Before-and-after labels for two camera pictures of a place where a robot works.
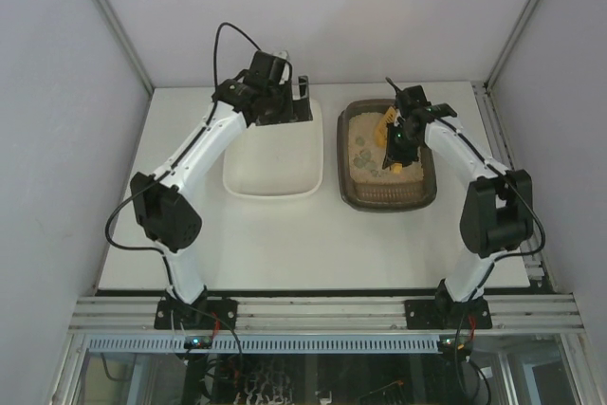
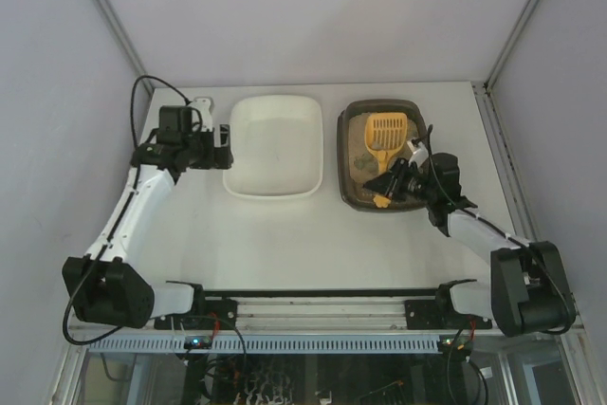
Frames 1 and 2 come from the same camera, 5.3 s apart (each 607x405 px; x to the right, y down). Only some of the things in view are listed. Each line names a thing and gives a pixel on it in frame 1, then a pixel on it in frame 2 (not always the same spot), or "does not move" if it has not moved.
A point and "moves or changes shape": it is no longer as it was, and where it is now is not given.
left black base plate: [209, 314] does not move
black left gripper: [294, 104] -> [221, 148]
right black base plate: [446, 315] does not move
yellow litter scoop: [381, 137] moves or changes shape
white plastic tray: [282, 160] does not move
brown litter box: [363, 184] does not move
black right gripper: [400, 151] -> [395, 182]
